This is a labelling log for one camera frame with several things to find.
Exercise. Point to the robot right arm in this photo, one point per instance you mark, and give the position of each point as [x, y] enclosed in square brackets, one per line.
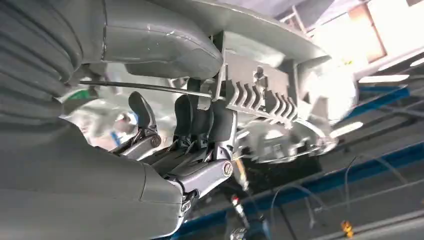
[30, 49]

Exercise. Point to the thin metal rod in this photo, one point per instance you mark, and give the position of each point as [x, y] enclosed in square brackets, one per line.
[149, 87]

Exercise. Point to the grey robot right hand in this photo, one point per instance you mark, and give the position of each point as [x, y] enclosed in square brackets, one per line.
[82, 192]

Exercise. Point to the small orange object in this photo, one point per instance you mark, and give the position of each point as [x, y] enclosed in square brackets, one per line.
[347, 229]

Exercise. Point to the red tipped connector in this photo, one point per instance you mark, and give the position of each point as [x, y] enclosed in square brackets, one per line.
[238, 207]

